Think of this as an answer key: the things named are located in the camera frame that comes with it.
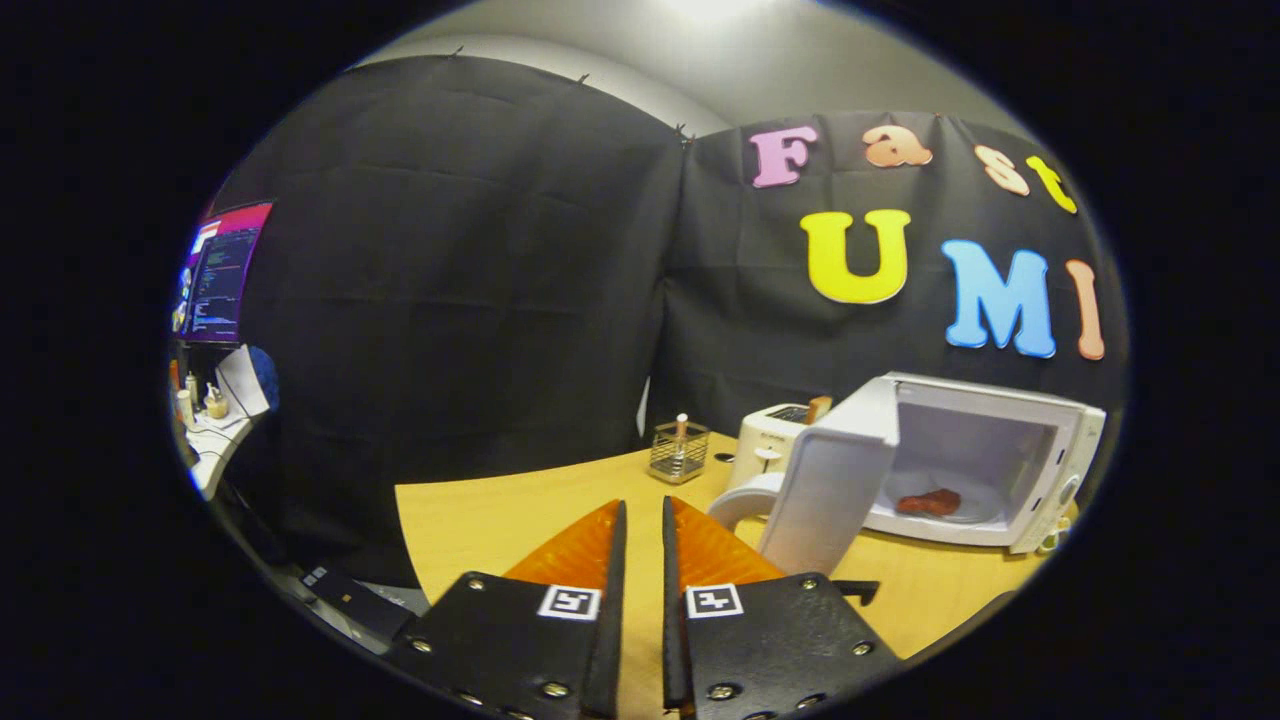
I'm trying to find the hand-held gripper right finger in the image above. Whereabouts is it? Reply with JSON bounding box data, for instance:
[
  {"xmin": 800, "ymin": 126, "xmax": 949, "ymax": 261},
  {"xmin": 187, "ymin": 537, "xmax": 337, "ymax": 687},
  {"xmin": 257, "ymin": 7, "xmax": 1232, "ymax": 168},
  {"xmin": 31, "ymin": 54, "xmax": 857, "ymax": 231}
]
[{"xmin": 662, "ymin": 496, "xmax": 906, "ymax": 720}]

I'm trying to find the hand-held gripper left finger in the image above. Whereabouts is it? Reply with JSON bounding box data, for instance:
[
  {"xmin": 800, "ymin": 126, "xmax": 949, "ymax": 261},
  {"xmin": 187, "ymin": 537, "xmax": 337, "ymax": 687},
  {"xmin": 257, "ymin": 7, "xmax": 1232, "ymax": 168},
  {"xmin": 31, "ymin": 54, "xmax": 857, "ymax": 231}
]
[{"xmin": 385, "ymin": 500, "xmax": 629, "ymax": 720}]

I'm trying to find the white toaster oven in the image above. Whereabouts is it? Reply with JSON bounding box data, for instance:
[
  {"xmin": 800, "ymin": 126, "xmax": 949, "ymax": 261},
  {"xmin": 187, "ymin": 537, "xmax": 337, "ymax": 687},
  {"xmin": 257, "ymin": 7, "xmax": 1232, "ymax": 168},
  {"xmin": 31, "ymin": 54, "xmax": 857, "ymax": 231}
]
[{"xmin": 708, "ymin": 372, "xmax": 1107, "ymax": 576}]

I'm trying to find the red-brown meat piece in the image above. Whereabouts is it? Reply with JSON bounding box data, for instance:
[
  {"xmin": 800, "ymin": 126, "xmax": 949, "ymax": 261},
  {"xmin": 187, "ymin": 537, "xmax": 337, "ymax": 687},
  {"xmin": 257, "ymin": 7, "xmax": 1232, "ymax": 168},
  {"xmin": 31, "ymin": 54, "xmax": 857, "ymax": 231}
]
[{"xmin": 896, "ymin": 488, "xmax": 963, "ymax": 517}]

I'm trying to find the white pop-up toaster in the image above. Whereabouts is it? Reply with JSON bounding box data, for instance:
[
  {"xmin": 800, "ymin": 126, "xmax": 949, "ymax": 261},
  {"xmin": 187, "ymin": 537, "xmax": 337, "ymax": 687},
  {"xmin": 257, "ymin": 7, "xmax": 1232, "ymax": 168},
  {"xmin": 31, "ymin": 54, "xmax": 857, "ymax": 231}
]
[{"xmin": 727, "ymin": 403, "xmax": 823, "ymax": 491}]

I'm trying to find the flat black device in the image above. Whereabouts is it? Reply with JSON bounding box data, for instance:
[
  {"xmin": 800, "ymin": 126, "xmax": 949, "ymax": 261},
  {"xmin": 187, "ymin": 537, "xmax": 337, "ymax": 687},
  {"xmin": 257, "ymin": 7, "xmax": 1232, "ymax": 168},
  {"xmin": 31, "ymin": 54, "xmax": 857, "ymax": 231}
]
[{"xmin": 300, "ymin": 565, "xmax": 416, "ymax": 641}]

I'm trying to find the black backdrop cloth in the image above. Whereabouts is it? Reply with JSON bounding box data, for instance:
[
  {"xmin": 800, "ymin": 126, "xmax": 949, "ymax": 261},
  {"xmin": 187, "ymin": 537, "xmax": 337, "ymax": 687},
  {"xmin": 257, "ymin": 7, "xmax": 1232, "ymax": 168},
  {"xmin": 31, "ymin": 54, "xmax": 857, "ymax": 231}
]
[{"xmin": 205, "ymin": 55, "xmax": 1131, "ymax": 591}]

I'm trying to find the white side desk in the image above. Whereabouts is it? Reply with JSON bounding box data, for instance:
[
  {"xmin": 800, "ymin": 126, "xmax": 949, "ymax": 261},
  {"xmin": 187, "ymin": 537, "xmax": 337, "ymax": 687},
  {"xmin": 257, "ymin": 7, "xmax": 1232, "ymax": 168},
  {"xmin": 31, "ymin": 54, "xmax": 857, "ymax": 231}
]
[{"xmin": 183, "ymin": 405, "xmax": 263, "ymax": 501}]

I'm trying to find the white paper sheet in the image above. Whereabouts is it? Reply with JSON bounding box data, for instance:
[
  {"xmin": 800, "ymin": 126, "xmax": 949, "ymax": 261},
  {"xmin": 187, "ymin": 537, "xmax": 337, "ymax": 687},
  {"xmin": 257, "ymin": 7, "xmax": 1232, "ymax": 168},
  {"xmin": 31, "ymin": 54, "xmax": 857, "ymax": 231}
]
[{"xmin": 215, "ymin": 345, "xmax": 271, "ymax": 417}]

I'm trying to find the computer monitor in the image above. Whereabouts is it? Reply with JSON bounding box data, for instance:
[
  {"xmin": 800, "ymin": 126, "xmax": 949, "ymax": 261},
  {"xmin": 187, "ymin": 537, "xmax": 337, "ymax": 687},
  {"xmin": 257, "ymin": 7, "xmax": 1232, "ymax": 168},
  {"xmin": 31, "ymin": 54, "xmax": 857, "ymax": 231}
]
[{"xmin": 178, "ymin": 200, "xmax": 273, "ymax": 346}]

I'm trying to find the wire mesh basket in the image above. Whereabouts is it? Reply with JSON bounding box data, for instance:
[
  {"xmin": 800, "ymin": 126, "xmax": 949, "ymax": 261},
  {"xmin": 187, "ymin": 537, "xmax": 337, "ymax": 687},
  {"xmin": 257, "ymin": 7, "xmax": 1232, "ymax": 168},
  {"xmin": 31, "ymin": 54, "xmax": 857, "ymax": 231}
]
[{"xmin": 648, "ymin": 422, "xmax": 711, "ymax": 485}]

